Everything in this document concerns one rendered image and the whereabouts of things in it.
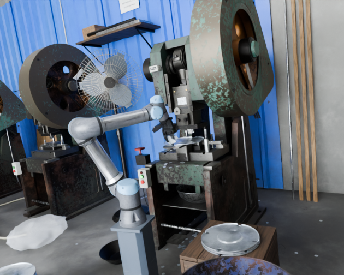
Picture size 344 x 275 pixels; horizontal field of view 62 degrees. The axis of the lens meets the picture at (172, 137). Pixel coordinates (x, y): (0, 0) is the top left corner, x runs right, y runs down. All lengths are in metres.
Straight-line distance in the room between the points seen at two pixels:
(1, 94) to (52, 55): 1.79
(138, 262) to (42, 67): 1.94
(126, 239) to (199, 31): 1.18
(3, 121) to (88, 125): 3.18
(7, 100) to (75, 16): 1.53
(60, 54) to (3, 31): 3.35
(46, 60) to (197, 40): 1.68
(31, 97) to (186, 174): 1.56
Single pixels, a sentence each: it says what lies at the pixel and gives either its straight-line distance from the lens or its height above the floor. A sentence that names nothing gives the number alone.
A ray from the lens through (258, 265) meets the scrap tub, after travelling 1.20.
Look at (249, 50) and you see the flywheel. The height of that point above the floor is 1.32.
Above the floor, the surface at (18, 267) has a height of 0.31.
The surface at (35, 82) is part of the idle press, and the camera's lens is 2.84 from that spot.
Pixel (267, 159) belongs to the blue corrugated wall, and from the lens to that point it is 3.17.
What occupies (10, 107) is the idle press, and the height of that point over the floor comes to 1.25.
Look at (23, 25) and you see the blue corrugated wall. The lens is 5.70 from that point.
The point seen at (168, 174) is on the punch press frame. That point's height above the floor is 0.56.
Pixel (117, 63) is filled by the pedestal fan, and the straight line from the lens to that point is 2.61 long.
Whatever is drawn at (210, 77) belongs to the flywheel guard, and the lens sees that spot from 1.62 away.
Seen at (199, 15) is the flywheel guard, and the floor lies 1.52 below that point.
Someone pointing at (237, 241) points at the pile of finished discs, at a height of 0.37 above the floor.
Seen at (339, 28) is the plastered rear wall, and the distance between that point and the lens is 3.02.
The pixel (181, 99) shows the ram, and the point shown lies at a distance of 2.06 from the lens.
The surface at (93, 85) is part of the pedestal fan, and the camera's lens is 2.68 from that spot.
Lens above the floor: 1.11
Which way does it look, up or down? 8 degrees down
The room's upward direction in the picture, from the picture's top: 7 degrees counter-clockwise
